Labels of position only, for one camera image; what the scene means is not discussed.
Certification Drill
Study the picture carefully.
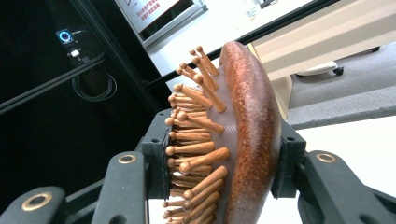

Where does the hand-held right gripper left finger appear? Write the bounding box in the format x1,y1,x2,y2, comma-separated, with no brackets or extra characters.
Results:
92,108,174,224

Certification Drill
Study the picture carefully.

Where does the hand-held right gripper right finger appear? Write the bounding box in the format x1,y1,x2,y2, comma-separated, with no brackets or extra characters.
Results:
270,119,396,224

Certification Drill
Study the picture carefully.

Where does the brown wooden paddle hairbrush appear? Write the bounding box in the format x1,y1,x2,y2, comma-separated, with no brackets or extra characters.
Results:
162,40,283,224

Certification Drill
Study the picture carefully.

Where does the black curtain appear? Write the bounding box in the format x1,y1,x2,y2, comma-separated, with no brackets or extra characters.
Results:
0,0,166,216

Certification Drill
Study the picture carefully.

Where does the office chair base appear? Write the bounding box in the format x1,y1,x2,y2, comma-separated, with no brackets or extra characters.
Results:
294,46,381,78

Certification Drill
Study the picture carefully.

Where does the light wooden desk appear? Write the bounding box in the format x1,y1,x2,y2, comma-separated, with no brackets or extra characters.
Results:
247,0,396,121

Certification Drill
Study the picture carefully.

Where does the grey framed sign panel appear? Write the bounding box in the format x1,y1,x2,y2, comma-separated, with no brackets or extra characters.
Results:
114,0,209,49

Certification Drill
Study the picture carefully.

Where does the white cabinet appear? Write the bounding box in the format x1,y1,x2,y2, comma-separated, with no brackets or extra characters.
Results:
146,0,316,92

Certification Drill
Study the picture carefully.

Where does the coiled black cable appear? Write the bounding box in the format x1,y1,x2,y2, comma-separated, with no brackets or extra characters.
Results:
71,73,119,103

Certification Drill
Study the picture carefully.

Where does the black metal frame stand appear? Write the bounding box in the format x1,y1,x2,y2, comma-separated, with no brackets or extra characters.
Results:
0,0,166,117

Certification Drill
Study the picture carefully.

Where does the device with blue ring light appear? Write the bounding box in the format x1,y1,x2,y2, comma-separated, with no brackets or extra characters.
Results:
55,28,92,67

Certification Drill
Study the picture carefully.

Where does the black horizontal frame bar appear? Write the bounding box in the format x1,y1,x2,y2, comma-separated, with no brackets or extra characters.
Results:
144,0,341,90

